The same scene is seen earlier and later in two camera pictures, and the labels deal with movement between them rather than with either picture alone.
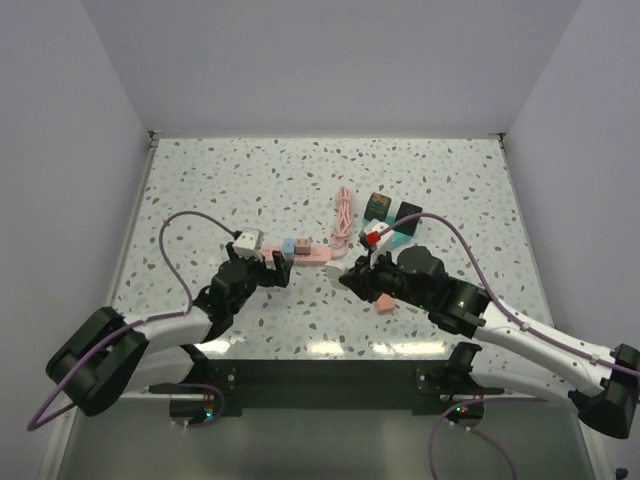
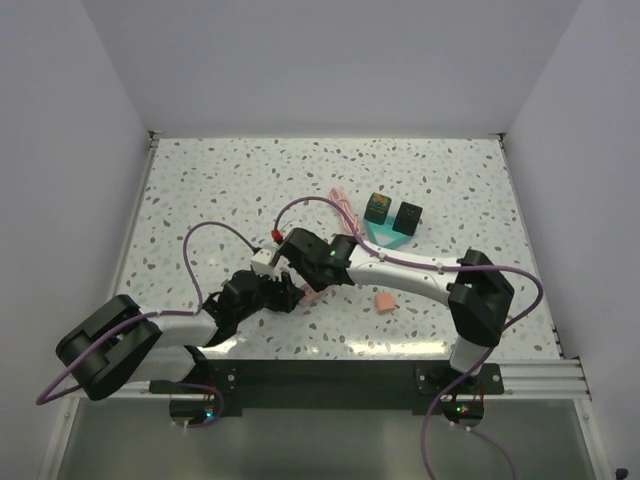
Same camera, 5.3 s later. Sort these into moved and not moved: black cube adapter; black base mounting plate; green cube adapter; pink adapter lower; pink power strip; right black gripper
Moved: right black gripper; pink power strip
Not moved: green cube adapter; black base mounting plate; black cube adapter; pink adapter lower
